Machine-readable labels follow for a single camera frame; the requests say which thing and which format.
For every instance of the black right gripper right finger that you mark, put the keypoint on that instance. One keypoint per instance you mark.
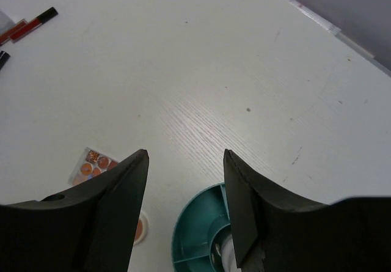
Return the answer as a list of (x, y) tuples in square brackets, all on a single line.
[(274, 229)]

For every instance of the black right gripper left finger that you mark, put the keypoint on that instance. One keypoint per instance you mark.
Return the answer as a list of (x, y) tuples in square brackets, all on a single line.
[(89, 227)]

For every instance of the white pink spray bottle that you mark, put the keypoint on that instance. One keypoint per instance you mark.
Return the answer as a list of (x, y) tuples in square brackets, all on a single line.
[(226, 258)]

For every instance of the red lip gloss black cap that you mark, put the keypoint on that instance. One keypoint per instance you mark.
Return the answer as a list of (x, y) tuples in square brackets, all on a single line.
[(4, 57)]

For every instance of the dark red lip gloss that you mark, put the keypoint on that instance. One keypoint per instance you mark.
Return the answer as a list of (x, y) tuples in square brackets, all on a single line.
[(5, 36)]

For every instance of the red lip gloss tube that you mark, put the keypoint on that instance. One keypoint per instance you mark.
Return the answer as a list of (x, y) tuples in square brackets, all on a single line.
[(34, 24)]

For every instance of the round beige powder compact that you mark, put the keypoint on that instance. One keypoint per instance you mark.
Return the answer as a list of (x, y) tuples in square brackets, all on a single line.
[(141, 229)]

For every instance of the orange eyeshadow palette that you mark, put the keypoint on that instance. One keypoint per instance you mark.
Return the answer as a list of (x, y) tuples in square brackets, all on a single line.
[(92, 163)]

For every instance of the teal round organizer cup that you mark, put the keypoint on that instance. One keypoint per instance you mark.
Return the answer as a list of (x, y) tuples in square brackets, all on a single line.
[(204, 221)]

